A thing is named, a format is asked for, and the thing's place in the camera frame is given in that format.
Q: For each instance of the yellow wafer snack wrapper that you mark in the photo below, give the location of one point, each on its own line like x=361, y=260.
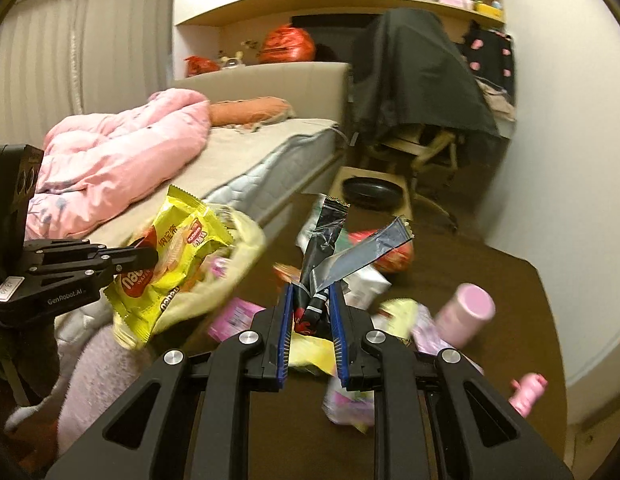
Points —
x=154, y=280

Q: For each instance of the grey quilted mattress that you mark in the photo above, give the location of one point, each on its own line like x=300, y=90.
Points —
x=290, y=165

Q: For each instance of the silver foil wrapper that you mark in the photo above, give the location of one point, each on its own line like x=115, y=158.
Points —
x=370, y=252

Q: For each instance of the large pink bottle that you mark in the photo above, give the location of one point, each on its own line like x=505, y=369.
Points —
x=465, y=310

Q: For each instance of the white crumpled packet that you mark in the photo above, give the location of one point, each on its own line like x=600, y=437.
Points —
x=366, y=286

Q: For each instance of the beige bed headboard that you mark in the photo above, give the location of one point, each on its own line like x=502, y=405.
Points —
x=290, y=82

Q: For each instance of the cardboard box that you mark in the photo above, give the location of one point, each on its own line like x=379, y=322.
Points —
x=407, y=205

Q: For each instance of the pink flat packet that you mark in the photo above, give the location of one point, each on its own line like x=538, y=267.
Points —
x=234, y=317

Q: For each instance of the yellow flat wrapper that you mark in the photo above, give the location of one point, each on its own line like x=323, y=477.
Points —
x=310, y=352

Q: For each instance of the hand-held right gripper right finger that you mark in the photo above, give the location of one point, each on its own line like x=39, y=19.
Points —
x=340, y=340

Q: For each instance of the black pink-dotted garment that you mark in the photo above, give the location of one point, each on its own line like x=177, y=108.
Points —
x=492, y=55

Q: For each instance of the small orange packet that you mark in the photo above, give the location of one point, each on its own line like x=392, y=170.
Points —
x=286, y=273

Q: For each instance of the white green wrapper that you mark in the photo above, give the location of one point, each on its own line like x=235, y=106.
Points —
x=309, y=230

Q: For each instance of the pink fluffy cloth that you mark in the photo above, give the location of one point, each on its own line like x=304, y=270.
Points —
x=97, y=390

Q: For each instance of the pink quilt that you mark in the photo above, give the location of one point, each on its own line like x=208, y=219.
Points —
x=114, y=150

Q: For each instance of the bed with beige cover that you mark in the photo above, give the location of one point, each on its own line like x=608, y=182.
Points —
x=239, y=155

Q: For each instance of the orange pillow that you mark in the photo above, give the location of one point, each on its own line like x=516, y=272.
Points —
x=250, y=110

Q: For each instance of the large red plastic bag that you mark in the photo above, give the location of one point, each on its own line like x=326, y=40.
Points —
x=287, y=44

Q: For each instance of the pink floral packet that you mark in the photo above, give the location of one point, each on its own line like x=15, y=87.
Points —
x=432, y=342

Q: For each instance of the yellow box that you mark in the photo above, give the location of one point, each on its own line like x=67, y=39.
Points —
x=490, y=10

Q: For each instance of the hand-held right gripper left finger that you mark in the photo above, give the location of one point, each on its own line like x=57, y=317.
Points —
x=286, y=330

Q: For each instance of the small pink bottle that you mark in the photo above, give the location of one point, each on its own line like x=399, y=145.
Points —
x=527, y=392

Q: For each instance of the red round snack packet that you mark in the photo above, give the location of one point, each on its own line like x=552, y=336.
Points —
x=396, y=258

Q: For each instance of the white pink green packet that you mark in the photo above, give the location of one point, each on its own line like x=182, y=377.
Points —
x=347, y=402

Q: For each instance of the beige office chair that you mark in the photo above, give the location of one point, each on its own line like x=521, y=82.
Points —
x=430, y=155

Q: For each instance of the white curtain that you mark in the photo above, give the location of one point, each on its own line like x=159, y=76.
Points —
x=64, y=55

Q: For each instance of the pale yellow plastic bag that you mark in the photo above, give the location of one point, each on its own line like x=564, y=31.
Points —
x=242, y=255

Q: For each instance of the black robot vacuum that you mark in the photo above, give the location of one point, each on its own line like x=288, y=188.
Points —
x=372, y=191

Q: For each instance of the beige crumpled cloth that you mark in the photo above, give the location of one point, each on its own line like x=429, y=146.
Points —
x=497, y=102

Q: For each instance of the small red plastic bag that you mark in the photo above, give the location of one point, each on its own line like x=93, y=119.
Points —
x=202, y=66

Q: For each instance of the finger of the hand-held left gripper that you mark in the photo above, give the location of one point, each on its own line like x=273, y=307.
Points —
x=129, y=259

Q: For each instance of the pale yellow snack packet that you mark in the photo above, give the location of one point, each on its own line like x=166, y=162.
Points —
x=400, y=316

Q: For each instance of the black snack wrapper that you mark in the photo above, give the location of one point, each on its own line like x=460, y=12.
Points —
x=324, y=237

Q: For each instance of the black cloth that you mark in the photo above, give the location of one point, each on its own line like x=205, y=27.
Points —
x=415, y=75

